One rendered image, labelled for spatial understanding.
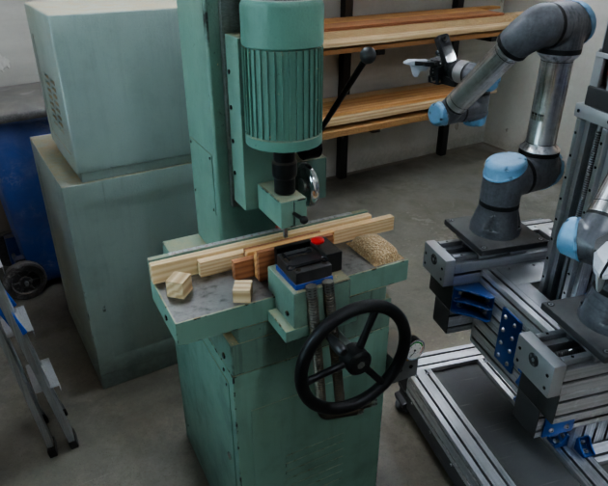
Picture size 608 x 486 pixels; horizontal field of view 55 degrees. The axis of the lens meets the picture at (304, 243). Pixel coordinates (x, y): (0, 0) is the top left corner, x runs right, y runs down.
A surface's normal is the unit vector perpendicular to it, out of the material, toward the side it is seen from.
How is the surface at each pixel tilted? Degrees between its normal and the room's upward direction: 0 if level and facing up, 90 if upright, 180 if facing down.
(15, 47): 90
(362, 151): 90
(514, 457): 0
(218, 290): 0
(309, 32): 90
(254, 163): 90
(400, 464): 0
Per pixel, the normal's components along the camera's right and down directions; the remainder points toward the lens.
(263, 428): 0.46, 0.41
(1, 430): 0.00, -0.88
